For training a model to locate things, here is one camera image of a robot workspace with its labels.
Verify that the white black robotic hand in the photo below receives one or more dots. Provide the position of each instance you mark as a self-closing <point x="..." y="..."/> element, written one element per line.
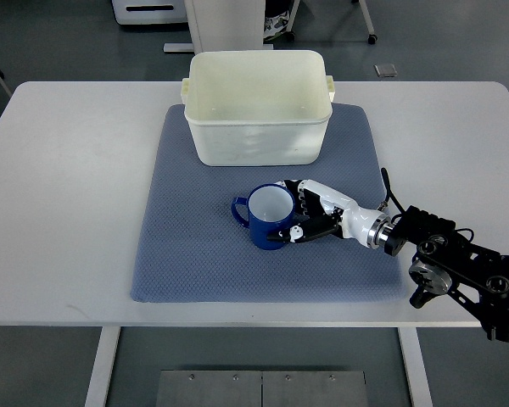
<point x="324" y="211"/>

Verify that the blue enamel mug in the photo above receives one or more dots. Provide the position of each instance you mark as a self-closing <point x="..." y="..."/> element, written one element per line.
<point x="269" y="208"/>

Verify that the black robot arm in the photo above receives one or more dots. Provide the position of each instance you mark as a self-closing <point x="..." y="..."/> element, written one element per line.
<point x="448" y="263"/>

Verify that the cream plastic box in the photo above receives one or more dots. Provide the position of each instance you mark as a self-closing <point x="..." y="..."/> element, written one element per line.
<point x="258" y="107"/>

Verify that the blue textured mat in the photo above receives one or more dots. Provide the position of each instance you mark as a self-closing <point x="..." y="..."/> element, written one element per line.
<point x="192" y="250"/>

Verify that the grey floor outlet cover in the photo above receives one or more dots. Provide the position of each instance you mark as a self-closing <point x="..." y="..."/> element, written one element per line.
<point x="385" y="70"/>

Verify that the white wheeled cart leg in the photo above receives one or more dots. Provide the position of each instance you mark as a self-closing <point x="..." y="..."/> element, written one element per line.
<point x="372" y="36"/>

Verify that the right white table leg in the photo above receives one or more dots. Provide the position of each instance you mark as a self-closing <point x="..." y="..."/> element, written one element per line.
<point x="416" y="376"/>

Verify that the white table leg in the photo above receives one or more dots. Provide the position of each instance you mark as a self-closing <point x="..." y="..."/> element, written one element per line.
<point x="416" y="376"/>
<point x="103" y="366"/>

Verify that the patterned bag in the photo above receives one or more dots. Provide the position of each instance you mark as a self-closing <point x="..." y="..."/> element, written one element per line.
<point x="277" y="16"/>

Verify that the white column stand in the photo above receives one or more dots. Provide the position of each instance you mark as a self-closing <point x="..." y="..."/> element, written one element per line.
<point x="224" y="25"/>

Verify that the white appliance with slot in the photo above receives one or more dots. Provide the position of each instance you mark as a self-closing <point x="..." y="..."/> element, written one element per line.
<point x="133" y="12"/>

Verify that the left white table leg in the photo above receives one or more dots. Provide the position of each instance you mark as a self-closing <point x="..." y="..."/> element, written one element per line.
<point x="103" y="366"/>

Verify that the metal base plate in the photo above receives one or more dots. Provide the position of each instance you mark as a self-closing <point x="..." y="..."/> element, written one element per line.
<point x="262" y="388"/>

